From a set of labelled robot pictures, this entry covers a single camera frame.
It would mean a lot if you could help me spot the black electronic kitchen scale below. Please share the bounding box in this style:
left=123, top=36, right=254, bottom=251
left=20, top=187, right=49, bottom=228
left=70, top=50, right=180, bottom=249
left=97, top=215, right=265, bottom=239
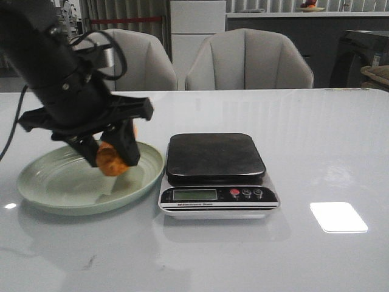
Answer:
left=158, top=133, right=281, bottom=220

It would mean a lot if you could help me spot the white drawer cabinet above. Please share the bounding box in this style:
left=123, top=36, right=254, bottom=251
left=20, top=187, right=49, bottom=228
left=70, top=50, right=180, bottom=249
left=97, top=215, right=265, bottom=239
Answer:
left=170, top=1, right=226, bottom=90

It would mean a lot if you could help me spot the fruit bowl on counter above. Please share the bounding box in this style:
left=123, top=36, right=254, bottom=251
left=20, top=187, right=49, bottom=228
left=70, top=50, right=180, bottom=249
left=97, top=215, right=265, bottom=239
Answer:
left=297, top=0, right=325, bottom=12

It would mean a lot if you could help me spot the grey upholstered chair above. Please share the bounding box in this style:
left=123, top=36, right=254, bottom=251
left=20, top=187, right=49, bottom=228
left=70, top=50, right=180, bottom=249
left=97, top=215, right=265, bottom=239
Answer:
left=185, top=29, right=314, bottom=91
left=74, top=29, right=177, bottom=91

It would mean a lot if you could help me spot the grey upholstered chair right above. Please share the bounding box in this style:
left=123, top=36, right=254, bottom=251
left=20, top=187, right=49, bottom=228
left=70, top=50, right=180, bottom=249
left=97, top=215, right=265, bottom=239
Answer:
left=185, top=29, right=314, bottom=91

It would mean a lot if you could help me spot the orange corn cob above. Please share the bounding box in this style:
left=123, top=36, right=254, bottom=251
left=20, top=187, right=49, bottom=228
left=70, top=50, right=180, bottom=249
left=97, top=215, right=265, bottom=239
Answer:
left=96, top=126, right=137, bottom=176

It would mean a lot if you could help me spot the light green round plate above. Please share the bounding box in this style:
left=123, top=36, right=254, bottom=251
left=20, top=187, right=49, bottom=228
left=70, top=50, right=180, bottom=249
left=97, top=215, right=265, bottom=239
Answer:
left=17, top=142, right=165, bottom=216

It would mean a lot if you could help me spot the dark grey counter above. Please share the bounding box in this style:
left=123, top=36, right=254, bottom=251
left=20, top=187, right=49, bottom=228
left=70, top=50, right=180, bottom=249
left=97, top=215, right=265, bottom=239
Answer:
left=226, top=12, right=388, bottom=88

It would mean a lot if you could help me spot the black appliance at right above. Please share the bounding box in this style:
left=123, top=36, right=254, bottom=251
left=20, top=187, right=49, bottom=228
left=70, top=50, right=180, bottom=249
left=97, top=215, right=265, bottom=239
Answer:
left=329, top=30, right=388, bottom=88

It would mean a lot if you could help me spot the beige cushion at right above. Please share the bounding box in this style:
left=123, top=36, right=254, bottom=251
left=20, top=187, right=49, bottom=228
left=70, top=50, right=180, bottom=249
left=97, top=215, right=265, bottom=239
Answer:
left=360, top=65, right=389, bottom=92

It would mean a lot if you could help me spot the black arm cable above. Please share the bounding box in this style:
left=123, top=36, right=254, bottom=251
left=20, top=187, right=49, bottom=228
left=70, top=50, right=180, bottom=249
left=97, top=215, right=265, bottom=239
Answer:
left=0, top=29, right=128, bottom=161

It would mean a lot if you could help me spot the red barrier tape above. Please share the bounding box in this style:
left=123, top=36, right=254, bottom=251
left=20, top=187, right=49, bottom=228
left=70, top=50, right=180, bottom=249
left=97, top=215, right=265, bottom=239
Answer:
left=89, top=16, right=163, bottom=24

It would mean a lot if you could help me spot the grey upholstered chair left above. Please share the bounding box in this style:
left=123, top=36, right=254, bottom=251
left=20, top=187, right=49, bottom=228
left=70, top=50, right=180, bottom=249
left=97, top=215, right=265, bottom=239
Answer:
left=74, top=29, right=177, bottom=91

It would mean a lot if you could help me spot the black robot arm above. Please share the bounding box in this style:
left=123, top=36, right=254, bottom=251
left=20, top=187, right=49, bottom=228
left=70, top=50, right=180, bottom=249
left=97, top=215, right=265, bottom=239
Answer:
left=1, top=1, right=154, bottom=166

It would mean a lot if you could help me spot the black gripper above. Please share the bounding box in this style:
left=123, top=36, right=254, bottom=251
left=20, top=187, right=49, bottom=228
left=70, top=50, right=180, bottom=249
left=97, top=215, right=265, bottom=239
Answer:
left=19, top=68, right=154, bottom=167

